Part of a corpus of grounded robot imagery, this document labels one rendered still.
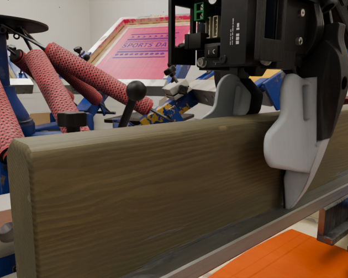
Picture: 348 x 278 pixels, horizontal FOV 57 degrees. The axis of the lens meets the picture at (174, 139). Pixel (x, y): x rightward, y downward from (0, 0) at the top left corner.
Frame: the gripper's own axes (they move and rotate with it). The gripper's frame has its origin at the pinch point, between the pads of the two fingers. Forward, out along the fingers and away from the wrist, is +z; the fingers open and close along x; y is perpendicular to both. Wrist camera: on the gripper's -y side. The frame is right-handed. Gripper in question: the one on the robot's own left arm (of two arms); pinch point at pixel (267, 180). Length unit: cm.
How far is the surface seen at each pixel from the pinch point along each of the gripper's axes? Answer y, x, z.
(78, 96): -179, -411, 17
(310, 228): -23.2, -6.7, 13.7
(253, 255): -10.5, -7.8, 13.7
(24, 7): -115, -411, -91
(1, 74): -2, -80, -9
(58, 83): -7, -56, -7
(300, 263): -13.1, -3.1, 13.7
